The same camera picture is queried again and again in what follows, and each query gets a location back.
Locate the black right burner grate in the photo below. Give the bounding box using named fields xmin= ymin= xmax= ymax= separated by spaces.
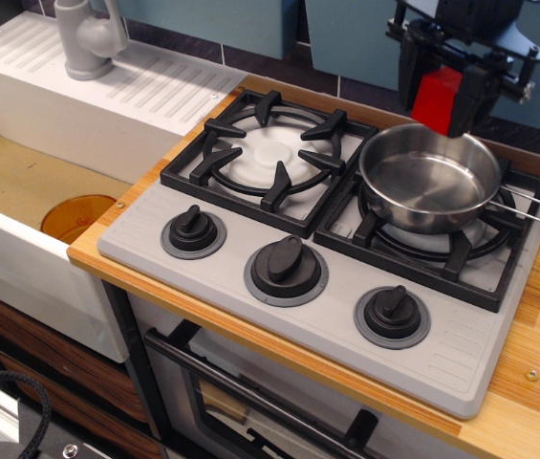
xmin=313 ymin=159 xmax=540 ymax=313

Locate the white sink unit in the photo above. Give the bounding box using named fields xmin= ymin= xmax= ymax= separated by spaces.
xmin=0 ymin=12 xmax=244 ymax=362

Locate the red cube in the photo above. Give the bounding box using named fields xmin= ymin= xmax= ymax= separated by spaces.
xmin=411 ymin=67 xmax=463 ymax=136

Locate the black left stove knob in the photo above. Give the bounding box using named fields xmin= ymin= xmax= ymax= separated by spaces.
xmin=161 ymin=205 xmax=227 ymax=260

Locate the black right stove knob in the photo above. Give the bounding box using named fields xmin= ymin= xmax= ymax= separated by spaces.
xmin=354 ymin=285 xmax=431 ymax=350

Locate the black stove knob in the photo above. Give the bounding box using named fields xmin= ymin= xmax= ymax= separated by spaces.
xmin=244 ymin=235 xmax=329 ymax=308
xmin=161 ymin=205 xmax=227 ymax=260
xmin=354 ymin=285 xmax=431 ymax=350

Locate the black middle stove knob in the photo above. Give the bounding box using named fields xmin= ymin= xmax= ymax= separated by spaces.
xmin=244 ymin=235 xmax=329 ymax=308

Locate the oven door with handle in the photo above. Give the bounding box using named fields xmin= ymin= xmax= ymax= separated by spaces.
xmin=131 ymin=295 xmax=486 ymax=459

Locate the grey toy faucet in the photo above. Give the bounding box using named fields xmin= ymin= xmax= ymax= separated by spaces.
xmin=54 ymin=0 xmax=128 ymax=81

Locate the black left burner grate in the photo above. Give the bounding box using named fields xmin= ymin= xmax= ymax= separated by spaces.
xmin=161 ymin=90 xmax=378 ymax=238

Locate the black burner grate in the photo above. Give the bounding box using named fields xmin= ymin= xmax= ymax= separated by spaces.
xmin=313 ymin=159 xmax=540 ymax=313
xmin=161 ymin=90 xmax=378 ymax=238

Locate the black braided cable lower left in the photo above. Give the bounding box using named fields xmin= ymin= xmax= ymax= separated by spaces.
xmin=0 ymin=370 xmax=54 ymax=459

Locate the wooden drawer front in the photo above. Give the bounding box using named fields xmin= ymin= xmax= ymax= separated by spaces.
xmin=0 ymin=301 xmax=164 ymax=458

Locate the stainless steel pan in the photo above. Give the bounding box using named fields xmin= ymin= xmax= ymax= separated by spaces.
xmin=358 ymin=123 xmax=540 ymax=234

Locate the grey stove top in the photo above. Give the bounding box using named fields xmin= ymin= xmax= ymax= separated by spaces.
xmin=97 ymin=174 xmax=540 ymax=418

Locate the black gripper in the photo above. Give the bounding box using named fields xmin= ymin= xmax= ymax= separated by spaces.
xmin=387 ymin=1 xmax=540 ymax=138

